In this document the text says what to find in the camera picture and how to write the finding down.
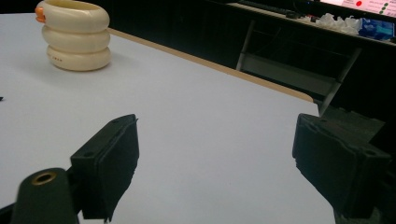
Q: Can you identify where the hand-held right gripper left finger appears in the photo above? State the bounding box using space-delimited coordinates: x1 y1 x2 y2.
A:
70 113 140 223

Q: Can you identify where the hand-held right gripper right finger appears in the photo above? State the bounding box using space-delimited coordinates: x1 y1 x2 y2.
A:
291 113 392 220

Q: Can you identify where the cream ribbed cup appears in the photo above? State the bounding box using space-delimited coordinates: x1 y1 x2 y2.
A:
35 0 112 72

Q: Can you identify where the grey metal stand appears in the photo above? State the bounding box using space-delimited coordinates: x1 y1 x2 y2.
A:
235 20 362 118

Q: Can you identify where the blue tissue packet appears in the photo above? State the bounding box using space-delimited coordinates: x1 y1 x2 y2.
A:
358 17 396 41

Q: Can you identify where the crumpled white tissue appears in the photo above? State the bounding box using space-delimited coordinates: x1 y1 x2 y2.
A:
315 12 363 35

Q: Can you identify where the wooden side desk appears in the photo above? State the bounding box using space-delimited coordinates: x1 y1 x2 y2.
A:
227 2 396 48

